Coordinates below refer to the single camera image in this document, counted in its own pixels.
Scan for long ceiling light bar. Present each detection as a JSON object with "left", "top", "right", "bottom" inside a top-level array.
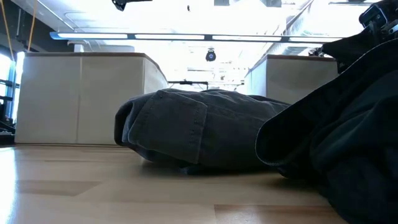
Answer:
[{"left": 49, "top": 30, "right": 345, "bottom": 44}]

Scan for yellow hanging cable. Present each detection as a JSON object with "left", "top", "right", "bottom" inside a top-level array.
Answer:
[
  {"left": 27, "top": 0, "right": 37, "bottom": 52},
  {"left": 0, "top": 0, "right": 15, "bottom": 62}
]

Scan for dark grey jeans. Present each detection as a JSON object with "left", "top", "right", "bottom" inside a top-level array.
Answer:
[{"left": 113, "top": 88, "right": 292, "bottom": 175}]

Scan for dark metal shelf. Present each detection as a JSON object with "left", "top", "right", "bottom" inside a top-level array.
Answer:
[{"left": 0, "top": 77, "right": 17, "bottom": 146}]

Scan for white fabric storage bin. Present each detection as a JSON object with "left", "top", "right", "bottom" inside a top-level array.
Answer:
[
  {"left": 244, "top": 54, "right": 340, "bottom": 105},
  {"left": 14, "top": 52, "right": 170, "bottom": 146}
]

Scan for black garment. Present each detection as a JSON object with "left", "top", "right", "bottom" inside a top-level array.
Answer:
[{"left": 254, "top": 30, "right": 398, "bottom": 224}]

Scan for black horizontal stand bar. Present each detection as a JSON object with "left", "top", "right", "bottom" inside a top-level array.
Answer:
[{"left": 168, "top": 80, "right": 210, "bottom": 90}]

